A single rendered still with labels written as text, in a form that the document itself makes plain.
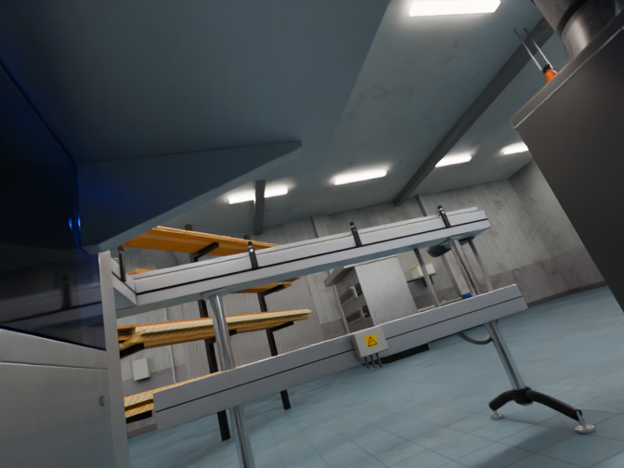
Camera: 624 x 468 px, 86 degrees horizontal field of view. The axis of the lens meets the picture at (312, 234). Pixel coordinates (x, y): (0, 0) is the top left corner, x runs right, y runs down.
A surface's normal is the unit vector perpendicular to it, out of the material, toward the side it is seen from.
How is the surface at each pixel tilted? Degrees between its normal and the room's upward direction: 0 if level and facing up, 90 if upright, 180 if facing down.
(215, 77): 180
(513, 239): 90
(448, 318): 90
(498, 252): 90
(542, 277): 90
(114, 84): 180
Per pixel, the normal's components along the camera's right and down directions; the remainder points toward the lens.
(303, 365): 0.22, -0.38
